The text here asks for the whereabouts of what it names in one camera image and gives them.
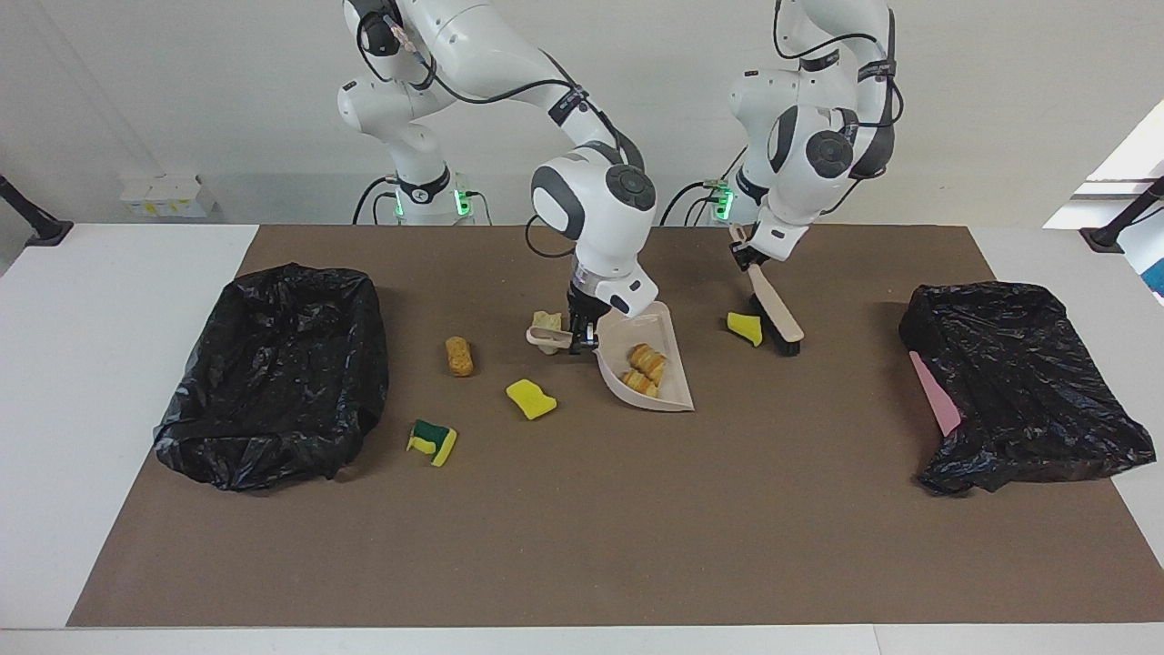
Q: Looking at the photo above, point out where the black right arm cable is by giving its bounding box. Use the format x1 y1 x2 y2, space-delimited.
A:
355 0 637 265

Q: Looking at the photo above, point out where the pink bin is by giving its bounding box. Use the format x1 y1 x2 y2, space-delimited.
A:
909 350 965 438

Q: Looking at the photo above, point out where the beige plastic dustpan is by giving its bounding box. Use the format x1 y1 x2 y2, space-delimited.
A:
526 302 697 413

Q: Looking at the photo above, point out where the black plastic trash bag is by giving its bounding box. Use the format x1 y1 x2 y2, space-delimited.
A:
898 280 1158 497
153 262 390 493

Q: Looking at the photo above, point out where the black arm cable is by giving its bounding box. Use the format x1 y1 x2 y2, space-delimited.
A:
771 0 903 183
355 0 637 265

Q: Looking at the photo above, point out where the black base cable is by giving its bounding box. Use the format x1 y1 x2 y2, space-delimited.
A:
658 179 730 227
352 176 394 227

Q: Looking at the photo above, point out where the black clamp stand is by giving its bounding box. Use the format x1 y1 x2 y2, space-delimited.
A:
0 175 75 248
1079 176 1164 255

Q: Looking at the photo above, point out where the brown table mat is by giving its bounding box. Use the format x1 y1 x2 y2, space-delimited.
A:
68 224 1164 629

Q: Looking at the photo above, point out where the yellow and green sponge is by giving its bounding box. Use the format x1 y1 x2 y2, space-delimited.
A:
406 418 458 469

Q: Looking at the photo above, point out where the yellow sponge chunk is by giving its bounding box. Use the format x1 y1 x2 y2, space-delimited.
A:
506 378 558 421

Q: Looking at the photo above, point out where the white box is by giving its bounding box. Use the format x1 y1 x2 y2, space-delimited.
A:
120 173 220 219

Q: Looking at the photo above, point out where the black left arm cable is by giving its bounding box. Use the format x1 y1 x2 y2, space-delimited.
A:
771 0 903 183

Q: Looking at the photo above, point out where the white brush handle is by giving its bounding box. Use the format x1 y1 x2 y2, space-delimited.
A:
729 225 806 357

